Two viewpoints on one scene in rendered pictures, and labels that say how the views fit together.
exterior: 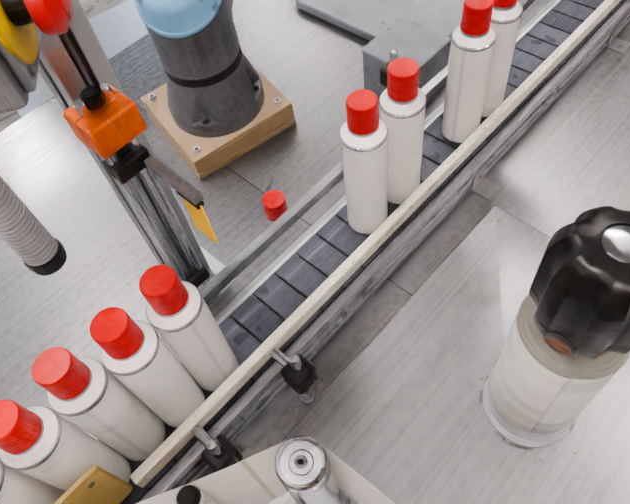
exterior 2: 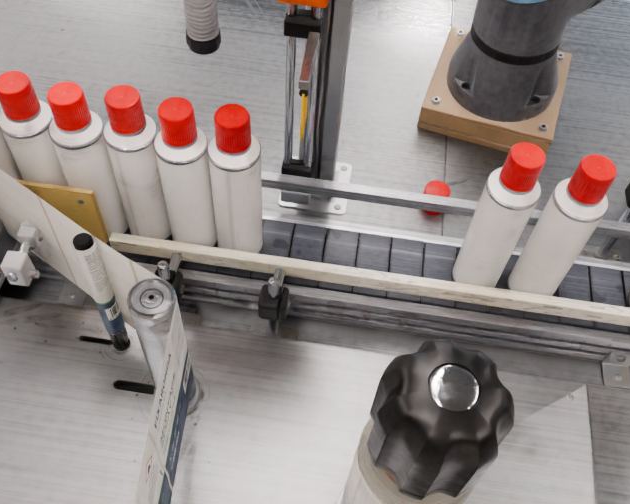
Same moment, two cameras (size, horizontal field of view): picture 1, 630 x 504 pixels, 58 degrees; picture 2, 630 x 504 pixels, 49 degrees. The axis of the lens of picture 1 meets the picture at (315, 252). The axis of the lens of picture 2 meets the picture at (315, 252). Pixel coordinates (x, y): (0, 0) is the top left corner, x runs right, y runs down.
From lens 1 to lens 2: 0.24 m
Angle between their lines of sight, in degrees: 23
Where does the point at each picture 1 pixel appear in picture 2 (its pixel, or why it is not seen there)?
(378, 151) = (505, 212)
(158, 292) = (222, 122)
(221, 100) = (490, 79)
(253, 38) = (608, 68)
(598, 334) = (375, 434)
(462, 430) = (317, 472)
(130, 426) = (138, 198)
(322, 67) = not seen: outside the picture
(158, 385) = (174, 189)
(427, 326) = not seen: hidden behind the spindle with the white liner
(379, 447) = (256, 409)
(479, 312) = not seen: hidden behind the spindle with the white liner
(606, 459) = not seen: outside the picture
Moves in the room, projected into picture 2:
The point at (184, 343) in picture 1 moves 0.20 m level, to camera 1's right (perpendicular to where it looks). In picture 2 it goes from (215, 182) to (362, 314)
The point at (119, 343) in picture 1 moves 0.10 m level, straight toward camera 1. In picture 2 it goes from (167, 126) to (134, 212)
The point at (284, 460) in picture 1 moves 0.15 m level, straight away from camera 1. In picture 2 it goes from (146, 286) to (229, 157)
